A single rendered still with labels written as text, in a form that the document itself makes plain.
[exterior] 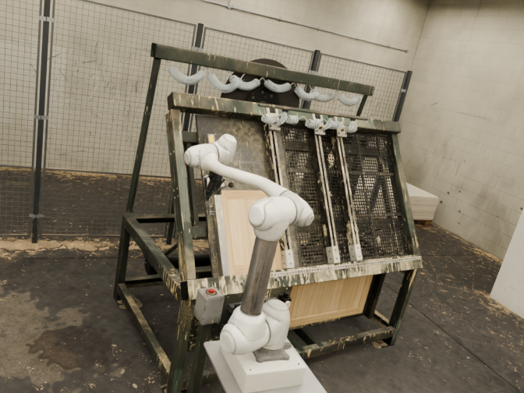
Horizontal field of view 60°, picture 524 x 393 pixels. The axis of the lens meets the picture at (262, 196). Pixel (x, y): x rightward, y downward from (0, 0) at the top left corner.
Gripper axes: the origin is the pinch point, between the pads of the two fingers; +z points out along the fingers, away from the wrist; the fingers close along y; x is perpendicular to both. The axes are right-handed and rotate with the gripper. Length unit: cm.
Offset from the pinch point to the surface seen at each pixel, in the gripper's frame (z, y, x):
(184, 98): -15, 6, -73
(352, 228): 43, -134, -18
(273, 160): 11, -63, -52
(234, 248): 46, -31, 1
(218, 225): 35.1, -18.7, -8.6
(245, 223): 38, -40, -14
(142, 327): 141, 12, 0
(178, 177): 15.9, 9.3, -30.9
